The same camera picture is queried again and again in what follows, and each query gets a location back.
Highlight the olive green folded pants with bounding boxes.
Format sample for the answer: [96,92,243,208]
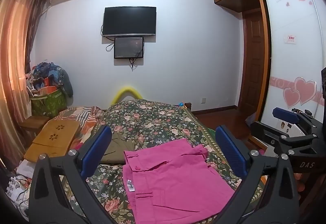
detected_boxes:
[99,132,135,165]

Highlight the orange brown curtain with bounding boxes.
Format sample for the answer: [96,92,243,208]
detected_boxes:
[0,0,50,171]

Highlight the white crumpled cloth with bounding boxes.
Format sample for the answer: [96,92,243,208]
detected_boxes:
[5,158,35,215]

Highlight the striped orange blanket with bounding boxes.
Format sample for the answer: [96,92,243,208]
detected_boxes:
[52,105,105,152]

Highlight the white case with stickers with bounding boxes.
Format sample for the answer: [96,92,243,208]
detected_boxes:
[265,120,306,158]

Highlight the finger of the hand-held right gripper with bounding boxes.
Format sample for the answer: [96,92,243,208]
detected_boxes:
[272,108,326,135]
[250,122,316,154]

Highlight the white heart-print wardrobe door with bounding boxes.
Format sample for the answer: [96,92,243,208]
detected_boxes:
[262,0,326,138]

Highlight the floral bed blanket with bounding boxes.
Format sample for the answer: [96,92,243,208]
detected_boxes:
[60,99,268,224]

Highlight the brown wooden door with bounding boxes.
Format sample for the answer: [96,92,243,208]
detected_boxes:
[241,9,268,110]

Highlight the wooden folding table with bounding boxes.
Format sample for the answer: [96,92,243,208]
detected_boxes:
[24,120,80,163]

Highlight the purple grey cloth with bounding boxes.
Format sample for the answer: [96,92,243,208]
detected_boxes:
[245,112,258,126]

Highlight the wooden stool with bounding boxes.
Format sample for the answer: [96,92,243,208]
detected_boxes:
[19,116,50,138]

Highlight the pink pants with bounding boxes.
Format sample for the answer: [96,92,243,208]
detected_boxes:
[122,138,236,224]

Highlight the yellow foam tube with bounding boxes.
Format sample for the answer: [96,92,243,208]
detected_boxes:
[112,86,143,105]

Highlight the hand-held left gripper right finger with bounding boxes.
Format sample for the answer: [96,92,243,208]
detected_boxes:
[211,125,300,224]

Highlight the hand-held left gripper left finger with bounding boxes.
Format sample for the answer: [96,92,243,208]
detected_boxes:
[29,125,120,224]

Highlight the small black wall monitor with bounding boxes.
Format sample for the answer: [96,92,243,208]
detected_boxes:
[113,37,144,59]

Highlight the green fabric bag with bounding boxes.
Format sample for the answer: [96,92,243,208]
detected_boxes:
[31,89,67,117]

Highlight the black wall television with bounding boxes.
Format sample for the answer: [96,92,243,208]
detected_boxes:
[102,6,157,37]

